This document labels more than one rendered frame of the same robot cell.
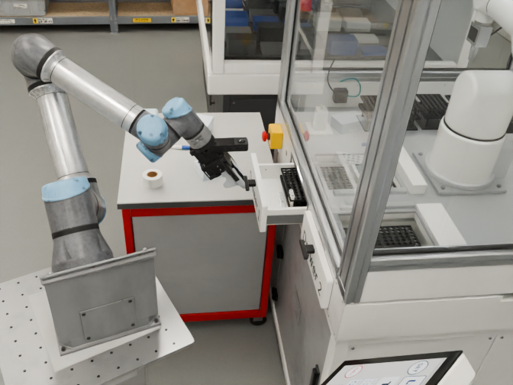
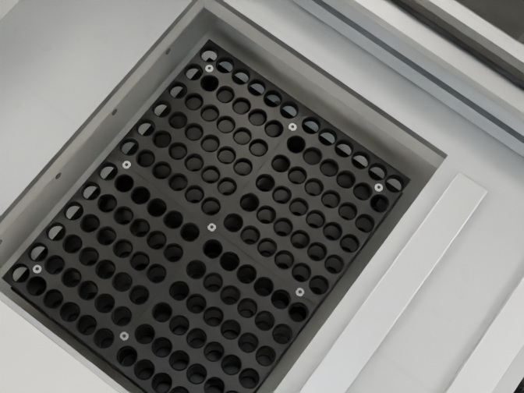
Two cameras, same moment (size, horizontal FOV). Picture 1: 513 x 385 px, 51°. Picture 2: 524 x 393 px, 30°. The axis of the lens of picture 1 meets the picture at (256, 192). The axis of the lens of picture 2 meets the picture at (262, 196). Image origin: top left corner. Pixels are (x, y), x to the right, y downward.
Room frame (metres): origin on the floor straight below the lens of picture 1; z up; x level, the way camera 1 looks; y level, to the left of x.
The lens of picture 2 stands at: (1.28, -0.51, 1.53)
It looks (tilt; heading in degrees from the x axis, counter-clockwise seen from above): 71 degrees down; 129
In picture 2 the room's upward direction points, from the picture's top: 8 degrees clockwise
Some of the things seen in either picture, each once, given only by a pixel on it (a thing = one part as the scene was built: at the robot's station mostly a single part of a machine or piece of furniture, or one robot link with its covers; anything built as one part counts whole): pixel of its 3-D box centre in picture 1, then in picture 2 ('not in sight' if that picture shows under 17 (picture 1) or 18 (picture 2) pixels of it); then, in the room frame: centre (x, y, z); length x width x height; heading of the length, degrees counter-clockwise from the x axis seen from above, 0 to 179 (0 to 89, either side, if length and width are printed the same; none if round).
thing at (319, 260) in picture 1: (315, 257); not in sight; (1.10, -0.18, 0.87); 0.29 x 0.02 x 0.11; 10
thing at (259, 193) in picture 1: (257, 190); not in sight; (1.39, 0.00, 0.87); 0.29 x 0.02 x 0.11; 10
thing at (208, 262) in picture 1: (198, 224); not in sight; (1.76, 0.24, 0.38); 0.62 x 0.58 x 0.76; 10
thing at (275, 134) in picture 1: (274, 136); not in sight; (1.73, -0.05, 0.88); 0.07 x 0.05 x 0.07; 10
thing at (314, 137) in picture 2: not in sight; (299, 118); (1.12, -0.28, 0.90); 0.18 x 0.02 x 0.01; 10
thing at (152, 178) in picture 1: (152, 179); not in sight; (1.53, 0.38, 0.78); 0.07 x 0.07 x 0.04
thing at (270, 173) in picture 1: (319, 191); not in sight; (1.43, -0.21, 0.86); 0.40 x 0.26 x 0.06; 100
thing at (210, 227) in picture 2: not in sight; (211, 240); (1.14, -0.38, 0.87); 0.22 x 0.18 x 0.06; 100
